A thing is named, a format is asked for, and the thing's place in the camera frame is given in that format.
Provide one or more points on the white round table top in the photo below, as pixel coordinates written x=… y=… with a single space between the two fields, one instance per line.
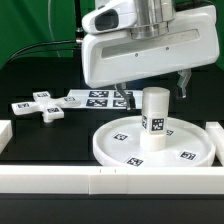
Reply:
x=124 y=142

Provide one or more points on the white fence block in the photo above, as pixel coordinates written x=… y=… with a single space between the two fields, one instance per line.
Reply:
x=216 y=132
x=5 y=133

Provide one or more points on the white cross-shaped table base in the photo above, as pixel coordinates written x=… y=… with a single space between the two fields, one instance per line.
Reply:
x=50 y=108

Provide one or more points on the white right fence block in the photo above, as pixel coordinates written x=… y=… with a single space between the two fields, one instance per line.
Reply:
x=216 y=132

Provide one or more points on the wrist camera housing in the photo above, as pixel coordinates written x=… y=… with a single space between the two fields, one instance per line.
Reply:
x=114 y=15

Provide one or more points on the white left fence block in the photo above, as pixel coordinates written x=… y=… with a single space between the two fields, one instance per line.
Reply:
x=5 y=133

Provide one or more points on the white front fence bar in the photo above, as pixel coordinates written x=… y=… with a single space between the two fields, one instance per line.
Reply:
x=107 y=180

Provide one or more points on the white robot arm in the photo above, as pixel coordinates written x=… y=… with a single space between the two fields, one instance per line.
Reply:
x=128 y=40

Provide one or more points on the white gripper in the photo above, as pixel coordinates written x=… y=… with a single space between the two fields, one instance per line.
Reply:
x=161 y=41

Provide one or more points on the black vertical pole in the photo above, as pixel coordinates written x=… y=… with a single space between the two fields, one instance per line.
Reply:
x=78 y=16

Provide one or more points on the white marker sheet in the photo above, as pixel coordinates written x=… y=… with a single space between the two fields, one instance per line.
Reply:
x=99 y=99

